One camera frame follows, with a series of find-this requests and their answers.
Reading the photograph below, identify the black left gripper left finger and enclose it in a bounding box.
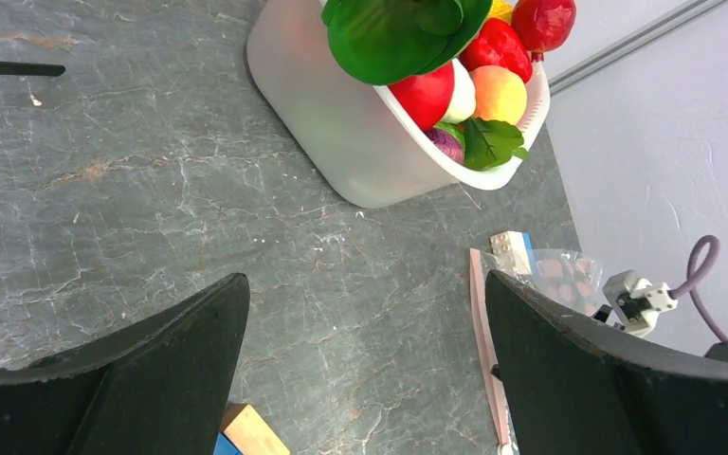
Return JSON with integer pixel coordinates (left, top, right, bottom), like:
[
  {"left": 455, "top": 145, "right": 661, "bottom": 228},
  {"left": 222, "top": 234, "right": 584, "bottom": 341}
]
[{"left": 0, "top": 273, "right": 250, "bottom": 454}]

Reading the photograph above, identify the red bell pepper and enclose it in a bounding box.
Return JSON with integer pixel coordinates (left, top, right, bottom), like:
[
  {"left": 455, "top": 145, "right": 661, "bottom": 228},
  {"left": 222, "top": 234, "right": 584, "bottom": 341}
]
[{"left": 459, "top": 18, "right": 533, "bottom": 83}]

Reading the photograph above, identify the clear zip top bag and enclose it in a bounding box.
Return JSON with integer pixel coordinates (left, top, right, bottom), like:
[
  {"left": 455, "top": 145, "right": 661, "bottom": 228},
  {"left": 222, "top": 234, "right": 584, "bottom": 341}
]
[{"left": 468, "top": 247, "right": 603, "bottom": 454}]

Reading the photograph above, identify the white radish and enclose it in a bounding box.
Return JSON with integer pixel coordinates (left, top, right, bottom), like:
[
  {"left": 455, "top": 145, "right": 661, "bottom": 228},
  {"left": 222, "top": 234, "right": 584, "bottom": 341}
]
[{"left": 442, "top": 59, "right": 476, "bottom": 124}]

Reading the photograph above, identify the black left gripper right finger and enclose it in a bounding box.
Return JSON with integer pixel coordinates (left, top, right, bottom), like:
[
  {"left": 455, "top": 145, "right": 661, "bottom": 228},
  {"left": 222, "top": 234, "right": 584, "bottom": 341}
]
[{"left": 491, "top": 300, "right": 728, "bottom": 454}]

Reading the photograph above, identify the red tomato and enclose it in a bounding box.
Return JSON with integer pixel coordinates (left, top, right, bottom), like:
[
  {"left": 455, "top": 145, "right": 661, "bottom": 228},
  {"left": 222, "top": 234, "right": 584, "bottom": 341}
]
[{"left": 389, "top": 63, "right": 455, "bottom": 131}]

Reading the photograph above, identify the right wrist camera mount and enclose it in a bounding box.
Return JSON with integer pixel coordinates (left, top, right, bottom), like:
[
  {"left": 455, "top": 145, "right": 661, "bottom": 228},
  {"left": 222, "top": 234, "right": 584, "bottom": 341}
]
[{"left": 592, "top": 270, "right": 678, "bottom": 338}]

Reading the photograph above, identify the yellow corn cob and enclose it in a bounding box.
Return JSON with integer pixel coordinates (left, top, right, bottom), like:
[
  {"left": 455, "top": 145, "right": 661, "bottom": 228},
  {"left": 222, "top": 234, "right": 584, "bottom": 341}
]
[{"left": 487, "top": 0, "right": 514, "bottom": 24}]

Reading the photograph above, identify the white and blue block stack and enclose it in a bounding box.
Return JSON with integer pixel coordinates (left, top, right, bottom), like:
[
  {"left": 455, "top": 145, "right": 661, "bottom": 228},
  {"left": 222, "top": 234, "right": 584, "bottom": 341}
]
[{"left": 490, "top": 231, "right": 537, "bottom": 276}]

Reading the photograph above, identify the green lettuce leaf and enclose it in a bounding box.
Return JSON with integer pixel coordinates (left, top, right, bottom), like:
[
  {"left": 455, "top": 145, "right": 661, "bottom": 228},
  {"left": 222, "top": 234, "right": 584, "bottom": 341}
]
[{"left": 432, "top": 118, "right": 528, "bottom": 171}]

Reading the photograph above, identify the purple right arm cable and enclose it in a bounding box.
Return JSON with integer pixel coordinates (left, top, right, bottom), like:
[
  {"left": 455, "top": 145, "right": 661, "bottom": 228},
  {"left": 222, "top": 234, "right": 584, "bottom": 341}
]
[{"left": 670, "top": 235, "right": 728, "bottom": 343}]

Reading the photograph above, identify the white plastic basket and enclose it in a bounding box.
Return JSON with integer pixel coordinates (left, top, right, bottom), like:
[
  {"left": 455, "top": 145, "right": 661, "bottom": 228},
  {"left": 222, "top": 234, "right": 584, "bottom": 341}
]
[{"left": 246, "top": 1, "right": 551, "bottom": 208}]

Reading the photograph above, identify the yellow pink peach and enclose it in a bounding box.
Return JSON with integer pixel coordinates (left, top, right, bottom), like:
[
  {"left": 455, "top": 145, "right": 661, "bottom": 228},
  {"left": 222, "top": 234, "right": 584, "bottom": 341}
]
[{"left": 469, "top": 65, "right": 527, "bottom": 125}]

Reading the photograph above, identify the red pomegranate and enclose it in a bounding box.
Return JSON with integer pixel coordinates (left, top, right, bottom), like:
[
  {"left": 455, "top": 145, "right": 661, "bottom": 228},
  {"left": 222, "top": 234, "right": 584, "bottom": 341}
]
[{"left": 511, "top": 0, "right": 577, "bottom": 63}]

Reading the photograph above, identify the purple onion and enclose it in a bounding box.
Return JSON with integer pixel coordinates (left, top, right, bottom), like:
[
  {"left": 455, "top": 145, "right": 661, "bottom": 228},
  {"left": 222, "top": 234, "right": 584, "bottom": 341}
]
[{"left": 426, "top": 128, "right": 464, "bottom": 165}]

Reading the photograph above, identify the green leafy bok choy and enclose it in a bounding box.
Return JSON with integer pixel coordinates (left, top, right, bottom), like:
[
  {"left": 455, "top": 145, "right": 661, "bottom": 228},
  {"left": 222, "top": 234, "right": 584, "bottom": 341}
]
[{"left": 321, "top": 0, "right": 493, "bottom": 85}]

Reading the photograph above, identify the tan wooden block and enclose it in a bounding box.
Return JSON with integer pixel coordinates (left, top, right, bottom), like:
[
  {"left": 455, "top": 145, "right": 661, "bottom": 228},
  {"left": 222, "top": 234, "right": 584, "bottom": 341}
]
[{"left": 221, "top": 404, "right": 291, "bottom": 455}]

